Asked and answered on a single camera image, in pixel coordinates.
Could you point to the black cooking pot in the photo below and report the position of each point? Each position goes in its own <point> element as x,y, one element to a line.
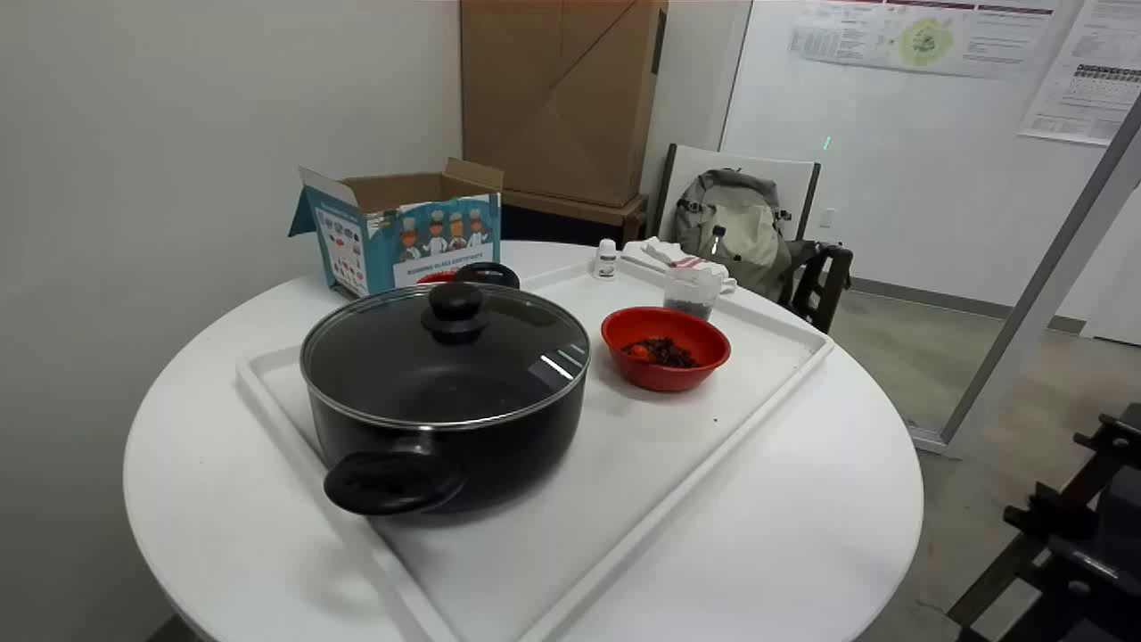
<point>431,472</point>

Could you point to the small white pill bottle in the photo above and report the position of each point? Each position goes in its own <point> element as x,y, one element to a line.
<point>609,259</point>

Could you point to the grey beige backpack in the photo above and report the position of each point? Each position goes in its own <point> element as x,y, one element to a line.
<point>737,217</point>

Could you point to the white red striped towel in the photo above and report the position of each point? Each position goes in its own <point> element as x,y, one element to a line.
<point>671,259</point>

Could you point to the large brown cardboard box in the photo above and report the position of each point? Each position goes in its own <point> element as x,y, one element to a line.
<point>558,95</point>

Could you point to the white rectangular tray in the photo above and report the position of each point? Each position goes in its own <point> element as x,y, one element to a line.
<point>524,569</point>

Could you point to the white wall poster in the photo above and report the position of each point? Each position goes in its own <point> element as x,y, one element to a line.
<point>1093,80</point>

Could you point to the red bowl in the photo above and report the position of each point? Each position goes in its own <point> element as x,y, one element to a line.
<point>666,349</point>

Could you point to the grey metal post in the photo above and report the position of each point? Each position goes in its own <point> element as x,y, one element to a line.
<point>1056,272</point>

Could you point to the glass pot lid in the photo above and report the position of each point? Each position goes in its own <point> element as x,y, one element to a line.
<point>450,359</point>

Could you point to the black metal stand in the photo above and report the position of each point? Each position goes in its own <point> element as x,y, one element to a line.
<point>1076,545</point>

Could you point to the blue printed cardboard box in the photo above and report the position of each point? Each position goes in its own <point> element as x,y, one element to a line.
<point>398,229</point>

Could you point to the wall poster with green circle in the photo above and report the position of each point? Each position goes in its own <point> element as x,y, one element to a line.
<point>926,36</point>

